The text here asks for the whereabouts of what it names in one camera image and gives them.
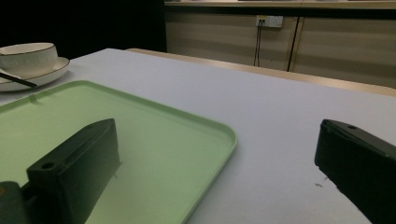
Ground white wall socket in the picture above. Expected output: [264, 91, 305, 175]
[255, 15, 284, 29]

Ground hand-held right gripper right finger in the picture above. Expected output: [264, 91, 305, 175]
[314, 119, 396, 224]

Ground black cable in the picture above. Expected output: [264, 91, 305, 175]
[253, 20, 262, 67]
[257, 20, 264, 67]

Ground light green plastic tray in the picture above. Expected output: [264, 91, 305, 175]
[0, 79, 239, 224]

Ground white plate with dark rim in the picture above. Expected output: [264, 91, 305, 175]
[0, 56, 71, 92]

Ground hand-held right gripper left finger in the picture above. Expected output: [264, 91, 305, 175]
[25, 118, 121, 224]

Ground dark chopstick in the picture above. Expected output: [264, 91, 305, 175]
[0, 72, 38, 89]

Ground white bowl with dark rim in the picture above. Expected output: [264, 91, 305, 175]
[0, 42, 59, 78]

